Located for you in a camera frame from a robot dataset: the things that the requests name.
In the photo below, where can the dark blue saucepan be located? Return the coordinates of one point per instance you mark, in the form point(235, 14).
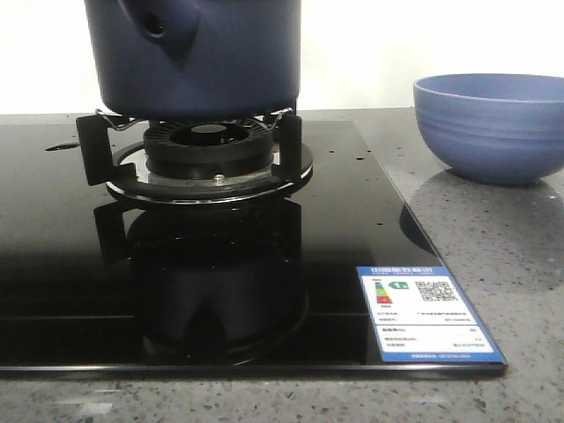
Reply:
point(196, 60)

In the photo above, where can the light blue plastic bowl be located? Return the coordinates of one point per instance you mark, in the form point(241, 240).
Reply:
point(503, 129)

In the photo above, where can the right gas burner with support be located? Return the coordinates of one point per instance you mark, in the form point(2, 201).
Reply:
point(198, 163)

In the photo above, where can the blue energy label sticker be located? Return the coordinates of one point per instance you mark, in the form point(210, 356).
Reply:
point(419, 314)

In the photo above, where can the black glass gas cooktop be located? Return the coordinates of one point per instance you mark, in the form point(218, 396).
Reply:
point(92, 287)

